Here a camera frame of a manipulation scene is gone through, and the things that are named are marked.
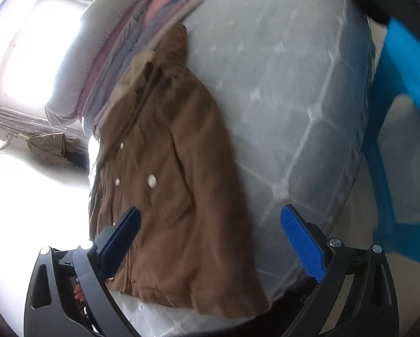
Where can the stack of folded blankets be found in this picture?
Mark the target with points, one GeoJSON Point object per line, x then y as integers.
{"type": "Point", "coordinates": [140, 29]}

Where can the grey top folded quilt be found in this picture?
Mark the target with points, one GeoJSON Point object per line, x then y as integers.
{"type": "Point", "coordinates": [97, 23]}

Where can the blue plastic stool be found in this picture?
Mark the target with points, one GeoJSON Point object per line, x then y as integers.
{"type": "Point", "coordinates": [392, 142]}

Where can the brown corduroy jacket fleece collar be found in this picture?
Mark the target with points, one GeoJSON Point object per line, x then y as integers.
{"type": "Point", "coordinates": [165, 150]}

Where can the grey quilted bed cover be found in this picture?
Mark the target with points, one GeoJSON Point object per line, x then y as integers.
{"type": "Point", "coordinates": [291, 79]}

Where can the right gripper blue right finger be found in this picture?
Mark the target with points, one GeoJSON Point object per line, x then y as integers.
{"type": "Point", "coordinates": [304, 243]}

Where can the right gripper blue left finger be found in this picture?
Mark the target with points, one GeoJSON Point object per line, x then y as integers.
{"type": "Point", "coordinates": [114, 242]}

